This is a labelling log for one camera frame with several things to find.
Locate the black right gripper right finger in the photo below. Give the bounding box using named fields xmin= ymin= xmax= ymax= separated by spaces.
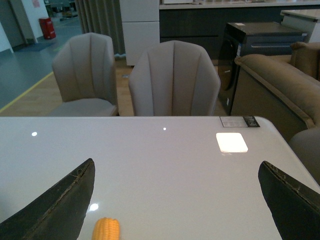
xmin=258 ymin=161 xmax=320 ymax=240

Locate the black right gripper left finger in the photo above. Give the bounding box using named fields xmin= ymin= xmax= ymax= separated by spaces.
xmin=0 ymin=158 xmax=95 ymax=240

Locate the yellow corn cob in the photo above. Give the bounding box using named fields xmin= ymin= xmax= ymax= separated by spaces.
xmin=91 ymin=217 xmax=120 ymax=240

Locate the grey chair right edge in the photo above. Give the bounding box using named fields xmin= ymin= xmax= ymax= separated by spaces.
xmin=288 ymin=127 xmax=320 ymax=185

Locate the label sticker on table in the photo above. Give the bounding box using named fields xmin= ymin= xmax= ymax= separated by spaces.
xmin=219 ymin=116 xmax=260 ymax=128

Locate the brown sofa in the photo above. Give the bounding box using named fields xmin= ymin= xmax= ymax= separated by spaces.
xmin=230 ymin=42 xmax=320 ymax=141

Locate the beige chair left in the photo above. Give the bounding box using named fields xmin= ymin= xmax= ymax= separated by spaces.
xmin=49 ymin=32 xmax=119 ymax=117

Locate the beige chair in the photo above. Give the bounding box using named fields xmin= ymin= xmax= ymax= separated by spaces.
xmin=128 ymin=40 xmax=221 ymax=117
xmin=49 ymin=32 xmax=119 ymax=117

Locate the beige chair centre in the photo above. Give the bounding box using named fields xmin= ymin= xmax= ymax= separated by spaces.
xmin=128 ymin=40 xmax=221 ymax=117

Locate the black washing machine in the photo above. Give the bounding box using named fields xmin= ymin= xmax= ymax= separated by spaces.
xmin=218 ymin=22 xmax=307 ymax=115

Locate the red fire box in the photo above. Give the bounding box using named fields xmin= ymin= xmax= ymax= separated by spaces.
xmin=39 ymin=17 xmax=56 ymax=40

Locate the white counter island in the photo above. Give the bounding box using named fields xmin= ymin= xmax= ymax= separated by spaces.
xmin=280 ymin=9 xmax=320 ymax=43

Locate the grey curtain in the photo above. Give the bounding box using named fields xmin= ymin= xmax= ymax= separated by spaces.
xmin=75 ymin=0 xmax=125 ymax=55

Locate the dark kitchen counter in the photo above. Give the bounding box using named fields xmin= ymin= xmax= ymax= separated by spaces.
xmin=159 ymin=0 xmax=320 ymax=60

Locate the white refrigerator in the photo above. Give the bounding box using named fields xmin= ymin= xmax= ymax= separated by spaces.
xmin=119 ymin=0 xmax=160 ymax=66

